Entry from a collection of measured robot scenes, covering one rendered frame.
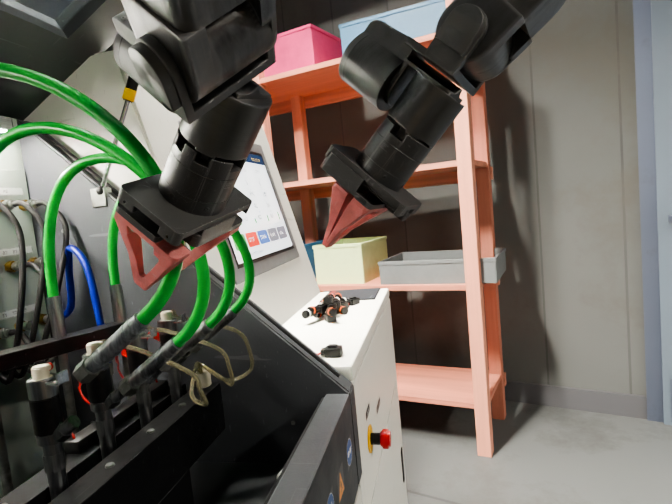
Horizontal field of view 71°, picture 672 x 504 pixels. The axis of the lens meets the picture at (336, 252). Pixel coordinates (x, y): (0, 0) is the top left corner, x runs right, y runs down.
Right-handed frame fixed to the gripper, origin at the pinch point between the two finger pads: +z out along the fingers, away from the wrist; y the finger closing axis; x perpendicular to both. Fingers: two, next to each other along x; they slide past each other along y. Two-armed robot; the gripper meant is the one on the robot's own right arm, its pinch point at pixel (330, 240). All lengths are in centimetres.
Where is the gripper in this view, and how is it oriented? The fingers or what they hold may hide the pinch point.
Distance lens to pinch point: 53.4
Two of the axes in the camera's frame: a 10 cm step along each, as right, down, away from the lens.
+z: -5.5, 7.4, 3.8
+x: -4.3, 1.3, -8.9
